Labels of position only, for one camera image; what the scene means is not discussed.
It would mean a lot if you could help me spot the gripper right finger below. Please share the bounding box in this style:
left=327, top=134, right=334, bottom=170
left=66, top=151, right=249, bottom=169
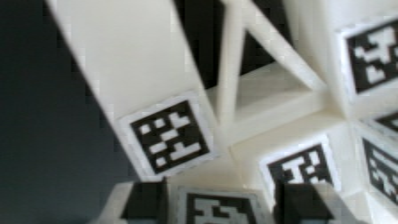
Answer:
left=275, top=181, right=357, bottom=224

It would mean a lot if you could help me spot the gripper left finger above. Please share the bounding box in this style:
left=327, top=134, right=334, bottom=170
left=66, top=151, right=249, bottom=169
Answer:
left=87, top=179, right=171, bottom=224

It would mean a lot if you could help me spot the white chair leg tagged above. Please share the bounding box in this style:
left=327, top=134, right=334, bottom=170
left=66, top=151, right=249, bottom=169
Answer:
left=169, top=186, right=275, bottom=224

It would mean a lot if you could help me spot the white chair leg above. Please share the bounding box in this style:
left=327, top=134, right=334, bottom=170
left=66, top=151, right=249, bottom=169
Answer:
left=352, top=109, right=398, bottom=218

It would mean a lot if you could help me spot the white chair back frame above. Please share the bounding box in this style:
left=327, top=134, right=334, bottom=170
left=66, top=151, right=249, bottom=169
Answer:
left=44, top=0, right=398, bottom=224

